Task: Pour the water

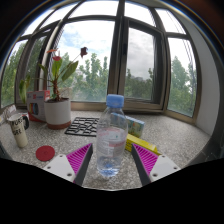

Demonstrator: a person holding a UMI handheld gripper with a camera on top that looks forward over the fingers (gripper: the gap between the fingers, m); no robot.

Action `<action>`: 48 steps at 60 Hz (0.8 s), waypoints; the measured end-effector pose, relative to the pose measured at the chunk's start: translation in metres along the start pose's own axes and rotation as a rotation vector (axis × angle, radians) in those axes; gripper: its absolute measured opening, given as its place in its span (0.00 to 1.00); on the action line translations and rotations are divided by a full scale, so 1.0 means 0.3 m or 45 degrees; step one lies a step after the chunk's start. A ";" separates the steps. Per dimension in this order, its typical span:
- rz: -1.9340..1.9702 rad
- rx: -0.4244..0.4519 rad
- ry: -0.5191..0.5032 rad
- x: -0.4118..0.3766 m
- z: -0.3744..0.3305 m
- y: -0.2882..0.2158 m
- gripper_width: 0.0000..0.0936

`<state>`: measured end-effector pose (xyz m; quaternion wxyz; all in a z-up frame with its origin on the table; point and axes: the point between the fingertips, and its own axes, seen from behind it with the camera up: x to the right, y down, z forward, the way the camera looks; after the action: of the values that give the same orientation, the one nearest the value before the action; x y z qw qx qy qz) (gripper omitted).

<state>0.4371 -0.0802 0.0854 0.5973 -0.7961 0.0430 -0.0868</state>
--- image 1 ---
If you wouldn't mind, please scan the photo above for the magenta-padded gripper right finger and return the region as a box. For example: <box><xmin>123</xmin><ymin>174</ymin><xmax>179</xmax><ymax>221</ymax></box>
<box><xmin>130</xmin><ymin>143</ymin><xmax>181</xmax><ymax>187</ymax></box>

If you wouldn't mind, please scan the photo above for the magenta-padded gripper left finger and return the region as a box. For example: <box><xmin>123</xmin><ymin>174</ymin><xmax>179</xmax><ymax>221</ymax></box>
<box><xmin>42</xmin><ymin>143</ymin><xmax>94</xmax><ymax>187</ymax></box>

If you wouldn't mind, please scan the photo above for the clear blue-capped water bottle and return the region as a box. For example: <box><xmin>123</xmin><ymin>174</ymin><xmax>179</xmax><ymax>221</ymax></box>
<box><xmin>95</xmin><ymin>93</ymin><xmax>129</xmax><ymax>179</ymax></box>

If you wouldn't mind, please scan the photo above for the yellow glue stick box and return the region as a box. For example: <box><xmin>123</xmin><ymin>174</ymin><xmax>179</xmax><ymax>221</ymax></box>
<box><xmin>124</xmin><ymin>133</ymin><xmax>162</xmax><ymax>156</ymax></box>

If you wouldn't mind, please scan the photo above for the black lattice trivet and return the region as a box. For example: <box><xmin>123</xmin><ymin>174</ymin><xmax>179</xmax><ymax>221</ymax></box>
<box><xmin>64</xmin><ymin>116</ymin><xmax>101</xmax><ymax>138</ymax></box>

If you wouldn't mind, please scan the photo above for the blue-green pack of small cartons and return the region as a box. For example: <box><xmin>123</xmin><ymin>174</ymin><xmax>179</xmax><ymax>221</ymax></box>
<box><xmin>111</xmin><ymin>112</ymin><xmax>146</xmax><ymax>139</ymax></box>

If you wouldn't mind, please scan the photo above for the flat round red coaster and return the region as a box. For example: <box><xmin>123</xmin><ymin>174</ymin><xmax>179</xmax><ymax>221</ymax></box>
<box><xmin>35</xmin><ymin>145</ymin><xmax>56</xmax><ymax>163</ymax></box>

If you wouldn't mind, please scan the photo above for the red-flowered plant in white pot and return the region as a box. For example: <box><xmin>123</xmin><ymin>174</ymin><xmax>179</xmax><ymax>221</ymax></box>
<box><xmin>18</xmin><ymin>46</ymin><xmax>89</xmax><ymax>130</ymax></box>

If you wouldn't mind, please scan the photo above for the white mug with black print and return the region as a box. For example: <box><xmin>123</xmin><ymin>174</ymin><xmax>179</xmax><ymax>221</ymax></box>
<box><xmin>7</xmin><ymin>113</ymin><xmax>30</xmax><ymax>149</ymax></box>

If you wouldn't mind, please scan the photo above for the red and white filament box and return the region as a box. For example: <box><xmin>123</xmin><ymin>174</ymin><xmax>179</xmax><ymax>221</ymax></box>
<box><xmin>26</xmin><ymin>89</ymin><xmax>51</xmax><ymax>123</ymax></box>

